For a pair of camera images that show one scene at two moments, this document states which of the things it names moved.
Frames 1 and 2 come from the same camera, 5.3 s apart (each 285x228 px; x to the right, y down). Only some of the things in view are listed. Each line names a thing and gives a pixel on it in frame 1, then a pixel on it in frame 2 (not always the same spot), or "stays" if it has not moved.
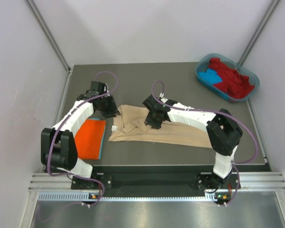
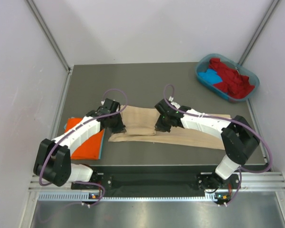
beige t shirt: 129,125 stays
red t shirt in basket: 237,86 stays
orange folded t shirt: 88,138 stays
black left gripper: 113,110 -> 120,128
